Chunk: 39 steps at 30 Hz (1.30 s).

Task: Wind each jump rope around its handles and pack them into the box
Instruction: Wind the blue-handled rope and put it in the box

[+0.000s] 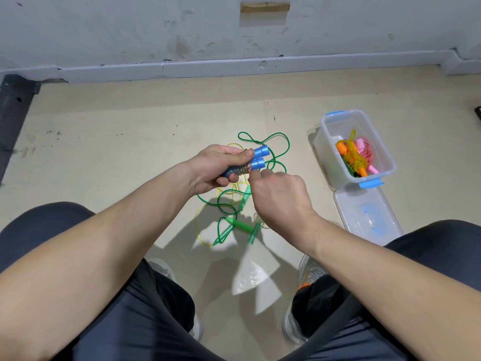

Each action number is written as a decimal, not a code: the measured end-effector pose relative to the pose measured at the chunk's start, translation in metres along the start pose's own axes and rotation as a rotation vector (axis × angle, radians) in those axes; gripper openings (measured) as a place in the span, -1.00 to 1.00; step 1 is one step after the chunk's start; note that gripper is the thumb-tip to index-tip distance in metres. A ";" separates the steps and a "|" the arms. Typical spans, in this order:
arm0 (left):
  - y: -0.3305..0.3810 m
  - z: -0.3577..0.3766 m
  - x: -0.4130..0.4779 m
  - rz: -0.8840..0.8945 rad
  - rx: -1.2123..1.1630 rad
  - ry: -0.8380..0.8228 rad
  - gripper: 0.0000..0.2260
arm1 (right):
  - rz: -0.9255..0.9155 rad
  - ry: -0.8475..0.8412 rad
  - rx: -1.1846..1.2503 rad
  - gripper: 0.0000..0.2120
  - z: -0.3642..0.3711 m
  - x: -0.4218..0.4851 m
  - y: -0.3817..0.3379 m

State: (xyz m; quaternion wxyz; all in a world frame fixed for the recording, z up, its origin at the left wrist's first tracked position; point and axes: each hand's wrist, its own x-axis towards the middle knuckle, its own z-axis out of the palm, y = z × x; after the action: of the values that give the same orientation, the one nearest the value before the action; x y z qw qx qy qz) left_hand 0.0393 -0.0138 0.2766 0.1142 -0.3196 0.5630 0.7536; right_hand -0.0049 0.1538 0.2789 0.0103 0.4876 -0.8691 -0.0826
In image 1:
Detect clear plastic box lid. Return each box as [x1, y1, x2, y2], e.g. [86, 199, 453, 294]
[333, 184, 404, 247]

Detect pile of colourful jump ropes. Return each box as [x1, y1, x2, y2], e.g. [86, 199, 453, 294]
[195, 131, 291, 247]

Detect pink skipping rope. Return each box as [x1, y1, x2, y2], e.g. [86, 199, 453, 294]
[353, 136, 374, 175]

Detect person's left forearm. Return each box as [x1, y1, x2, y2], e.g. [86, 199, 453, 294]
[0, 163, 198, 361]

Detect grey left shoe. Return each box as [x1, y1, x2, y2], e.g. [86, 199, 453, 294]
[149, 257, 204, 343]

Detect blue handled glitter skipping rope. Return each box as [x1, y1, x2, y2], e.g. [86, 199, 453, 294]
[221, 144, 272, 179]

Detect black shorts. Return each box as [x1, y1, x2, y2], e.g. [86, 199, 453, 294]
[0, 201, 481, 361]

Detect black metal rack frame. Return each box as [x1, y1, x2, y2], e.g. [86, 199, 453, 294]
[0, 74, 42, 185]

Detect grey right shoe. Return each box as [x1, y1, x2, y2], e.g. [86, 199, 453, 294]
[282, 253, 328, 344]

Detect clear storage box blue latches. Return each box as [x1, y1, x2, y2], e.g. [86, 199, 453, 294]
[313, 109, 397, 191]

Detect grey shoe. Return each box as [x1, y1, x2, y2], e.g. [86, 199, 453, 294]
[282, 253, 328, 344]
[149, 257, 204, 343]

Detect small wooden wall block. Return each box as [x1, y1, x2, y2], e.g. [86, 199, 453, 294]
[239, 1, 291, 15]

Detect orange handled yellow skipping rope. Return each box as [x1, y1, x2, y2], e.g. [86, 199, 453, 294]
[336, 129, 371, 178]

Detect person's left hand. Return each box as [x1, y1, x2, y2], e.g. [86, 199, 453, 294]
[182, 144, 257, 197]

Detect person's right hand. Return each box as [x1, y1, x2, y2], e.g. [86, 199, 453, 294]
[248, 170, 324, 254]

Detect person's right forearm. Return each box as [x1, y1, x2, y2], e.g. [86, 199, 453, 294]
[301, 222, 481, 361]

